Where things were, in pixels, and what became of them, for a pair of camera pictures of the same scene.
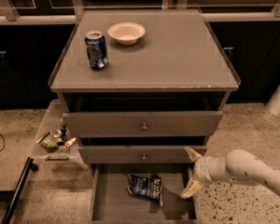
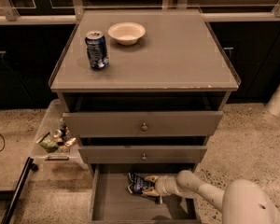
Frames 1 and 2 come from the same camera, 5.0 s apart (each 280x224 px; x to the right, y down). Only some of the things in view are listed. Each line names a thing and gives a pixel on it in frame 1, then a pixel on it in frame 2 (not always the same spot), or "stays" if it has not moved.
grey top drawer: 142,124 stays
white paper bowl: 126,33 stays
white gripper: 201,169 -> 161,185
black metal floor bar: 29,166 stays
